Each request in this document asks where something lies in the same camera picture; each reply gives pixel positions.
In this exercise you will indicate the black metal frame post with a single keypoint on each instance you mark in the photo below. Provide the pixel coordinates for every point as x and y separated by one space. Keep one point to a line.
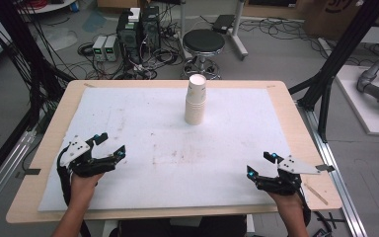
339 52
19 49

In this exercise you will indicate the person's dark trousers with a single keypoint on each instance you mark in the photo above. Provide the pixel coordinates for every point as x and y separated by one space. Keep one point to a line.
177 228

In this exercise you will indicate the cardboard box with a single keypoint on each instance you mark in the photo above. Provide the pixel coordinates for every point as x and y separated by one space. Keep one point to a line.
329 16

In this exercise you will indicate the black computer tower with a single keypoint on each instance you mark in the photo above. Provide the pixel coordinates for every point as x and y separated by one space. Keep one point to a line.
128 39
150 28

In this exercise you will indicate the stack of paper cups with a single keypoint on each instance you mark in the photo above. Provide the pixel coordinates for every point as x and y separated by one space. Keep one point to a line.
195 105

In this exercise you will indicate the black tape piece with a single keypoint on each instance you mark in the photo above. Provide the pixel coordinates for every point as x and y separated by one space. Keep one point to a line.
29 172
325 168

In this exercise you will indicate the black round stool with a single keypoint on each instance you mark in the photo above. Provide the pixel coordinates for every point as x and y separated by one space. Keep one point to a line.
204 41

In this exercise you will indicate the aluminium rail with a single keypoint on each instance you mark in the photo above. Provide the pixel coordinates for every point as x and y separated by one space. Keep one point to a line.
335 171
6 164

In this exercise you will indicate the person's left hand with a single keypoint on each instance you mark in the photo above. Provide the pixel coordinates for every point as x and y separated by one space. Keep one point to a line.
82 189

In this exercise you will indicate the white metal stand leg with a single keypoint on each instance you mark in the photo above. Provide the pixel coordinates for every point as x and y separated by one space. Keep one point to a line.
238 33

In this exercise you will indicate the grey power supply unit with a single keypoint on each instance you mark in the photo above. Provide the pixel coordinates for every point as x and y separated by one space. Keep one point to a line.
111 47
99 47

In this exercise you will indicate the light wooden table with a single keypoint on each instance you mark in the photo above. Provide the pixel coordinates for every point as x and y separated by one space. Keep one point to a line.
56 131

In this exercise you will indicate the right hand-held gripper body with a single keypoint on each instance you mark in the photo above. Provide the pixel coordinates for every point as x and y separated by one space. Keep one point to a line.
296 166

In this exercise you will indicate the white foam mat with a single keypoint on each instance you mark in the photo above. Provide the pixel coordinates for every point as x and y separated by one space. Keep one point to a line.
177 171

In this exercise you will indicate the small white box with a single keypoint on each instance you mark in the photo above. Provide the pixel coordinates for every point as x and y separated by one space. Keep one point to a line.
134 15

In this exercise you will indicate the thin wooden stick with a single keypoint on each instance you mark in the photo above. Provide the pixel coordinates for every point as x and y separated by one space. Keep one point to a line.
316 193

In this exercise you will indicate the flat black device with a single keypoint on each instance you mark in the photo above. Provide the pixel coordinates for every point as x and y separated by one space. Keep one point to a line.
223 23

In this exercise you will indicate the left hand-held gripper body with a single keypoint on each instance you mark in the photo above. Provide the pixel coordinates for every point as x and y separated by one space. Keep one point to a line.
75 149

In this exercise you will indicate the person's right hand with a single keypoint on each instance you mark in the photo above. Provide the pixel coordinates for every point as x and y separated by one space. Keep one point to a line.
288 202

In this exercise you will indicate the white platform board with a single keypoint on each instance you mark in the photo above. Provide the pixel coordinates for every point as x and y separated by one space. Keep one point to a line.
365 115

